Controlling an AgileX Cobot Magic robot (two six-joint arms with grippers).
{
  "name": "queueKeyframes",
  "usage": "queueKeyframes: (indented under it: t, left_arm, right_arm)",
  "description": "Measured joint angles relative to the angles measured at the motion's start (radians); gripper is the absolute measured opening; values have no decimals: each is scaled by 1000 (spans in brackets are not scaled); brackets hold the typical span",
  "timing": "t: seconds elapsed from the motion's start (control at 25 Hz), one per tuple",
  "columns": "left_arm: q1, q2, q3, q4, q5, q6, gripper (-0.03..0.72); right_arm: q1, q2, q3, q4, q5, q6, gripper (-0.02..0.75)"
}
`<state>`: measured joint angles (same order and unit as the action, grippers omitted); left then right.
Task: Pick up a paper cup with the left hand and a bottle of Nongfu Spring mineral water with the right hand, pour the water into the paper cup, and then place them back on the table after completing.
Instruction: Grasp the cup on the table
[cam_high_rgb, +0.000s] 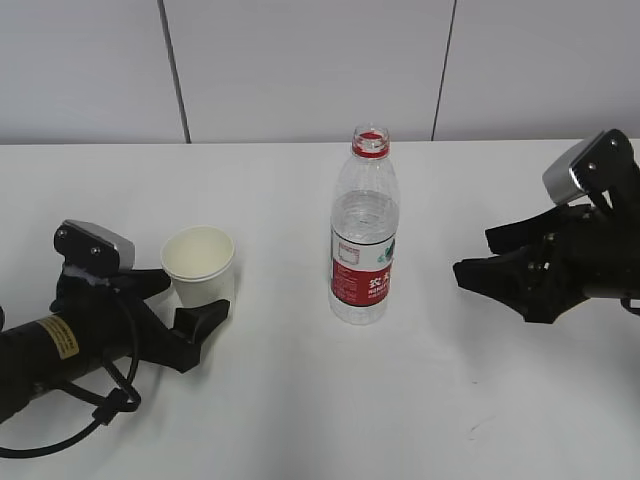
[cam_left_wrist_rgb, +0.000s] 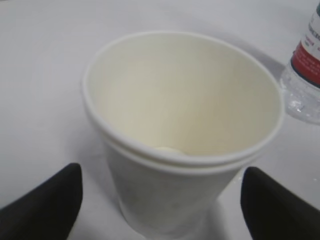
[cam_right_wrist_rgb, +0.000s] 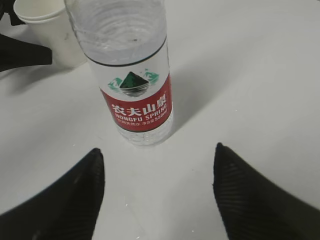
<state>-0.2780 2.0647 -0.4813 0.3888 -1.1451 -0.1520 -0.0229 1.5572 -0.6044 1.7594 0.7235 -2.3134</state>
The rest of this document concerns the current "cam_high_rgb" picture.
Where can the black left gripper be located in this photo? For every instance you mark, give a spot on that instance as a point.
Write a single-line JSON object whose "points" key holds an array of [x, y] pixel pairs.
{"points": [[110, 316]]}

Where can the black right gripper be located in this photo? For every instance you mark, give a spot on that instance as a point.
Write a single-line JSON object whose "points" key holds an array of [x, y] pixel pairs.
{"points": [[591, 257]]}

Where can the white paper cup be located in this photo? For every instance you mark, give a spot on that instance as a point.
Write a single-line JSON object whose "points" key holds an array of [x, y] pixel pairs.
{"points": [[200, 262]]}

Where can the clear water bottle red label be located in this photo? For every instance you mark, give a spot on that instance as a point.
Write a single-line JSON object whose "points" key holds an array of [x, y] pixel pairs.
{"points": [[364, 220]]}

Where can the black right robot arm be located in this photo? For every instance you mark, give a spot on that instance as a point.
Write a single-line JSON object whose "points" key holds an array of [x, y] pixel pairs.
{"points": [[546, 265]]}

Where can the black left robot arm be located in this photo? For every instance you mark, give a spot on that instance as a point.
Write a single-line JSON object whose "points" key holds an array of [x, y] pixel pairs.
{"points": [[44, 355]]}

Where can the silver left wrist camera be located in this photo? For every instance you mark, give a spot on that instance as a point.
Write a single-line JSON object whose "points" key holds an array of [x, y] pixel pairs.
{"points": [[93, 249]]}

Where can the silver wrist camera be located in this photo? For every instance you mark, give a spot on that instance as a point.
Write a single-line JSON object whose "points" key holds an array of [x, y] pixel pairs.
{"points": [[601, 167], [93, 249]]}

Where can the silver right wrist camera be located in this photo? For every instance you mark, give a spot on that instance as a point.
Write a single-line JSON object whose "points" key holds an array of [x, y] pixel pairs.
{"points": [[601, 167]]}

